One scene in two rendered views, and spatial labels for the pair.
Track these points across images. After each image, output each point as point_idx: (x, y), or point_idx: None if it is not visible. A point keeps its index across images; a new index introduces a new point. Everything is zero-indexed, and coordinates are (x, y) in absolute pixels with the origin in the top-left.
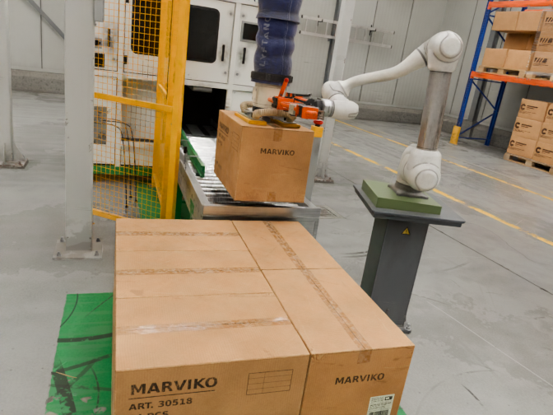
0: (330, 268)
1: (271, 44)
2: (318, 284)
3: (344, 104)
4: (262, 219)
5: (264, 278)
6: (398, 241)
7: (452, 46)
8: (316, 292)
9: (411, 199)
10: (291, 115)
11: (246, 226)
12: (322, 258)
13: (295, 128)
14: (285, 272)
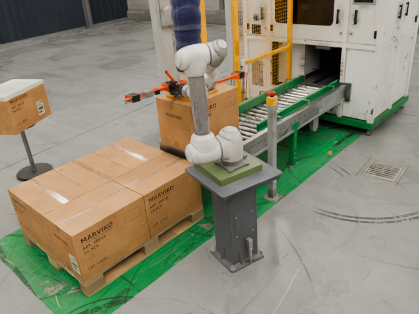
0: (138, 193)
1: (175, 46)
2: (112, 196)
3: None
4: (185, 157)
5: (102, 184)
6: (217, 198)
7: (176, 60)
8: (101, 199)
9: (213, 169)
10: (171, 94)
11: (164, 157)
12: (148, 187)
13: (184, 102)
14: (115, 185)
